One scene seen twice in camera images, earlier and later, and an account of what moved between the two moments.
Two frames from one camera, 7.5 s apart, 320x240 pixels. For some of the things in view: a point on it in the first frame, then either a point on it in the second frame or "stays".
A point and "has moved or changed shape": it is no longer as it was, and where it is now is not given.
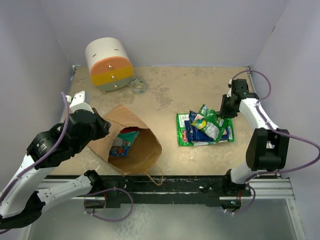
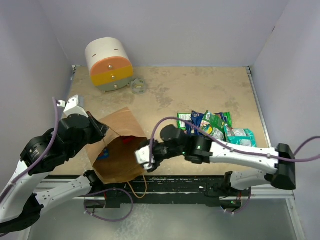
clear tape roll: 138,86 stays
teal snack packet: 125,139 -> 240,136
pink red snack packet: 130,129 -> 128,140
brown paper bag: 130,146 has moved or changed shape
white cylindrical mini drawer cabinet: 111,68 stays
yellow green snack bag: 210,122 has moved or changed shape
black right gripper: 223,111 -> 156,164
